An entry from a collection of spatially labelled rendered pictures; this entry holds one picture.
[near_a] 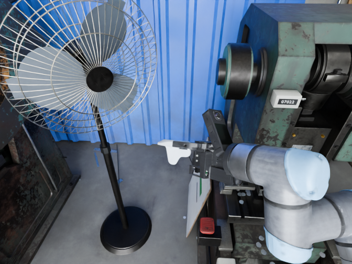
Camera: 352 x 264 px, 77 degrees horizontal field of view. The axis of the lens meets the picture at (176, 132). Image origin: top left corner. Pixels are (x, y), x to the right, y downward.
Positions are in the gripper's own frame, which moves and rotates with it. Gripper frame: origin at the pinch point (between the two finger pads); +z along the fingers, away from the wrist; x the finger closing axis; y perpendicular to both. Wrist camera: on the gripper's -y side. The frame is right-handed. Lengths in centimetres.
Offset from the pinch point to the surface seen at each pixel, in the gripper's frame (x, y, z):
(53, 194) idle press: -7, 58, 154
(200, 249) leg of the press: 73, 80, 60
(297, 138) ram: 45.1, -3.5, -11.1
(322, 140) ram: 52, -3, -17
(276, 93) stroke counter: 21.1, -15.5, -15.0
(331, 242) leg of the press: 78, 42, -15
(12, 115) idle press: -37, -3, 89
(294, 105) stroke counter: 25.8, -12.6, -18.0
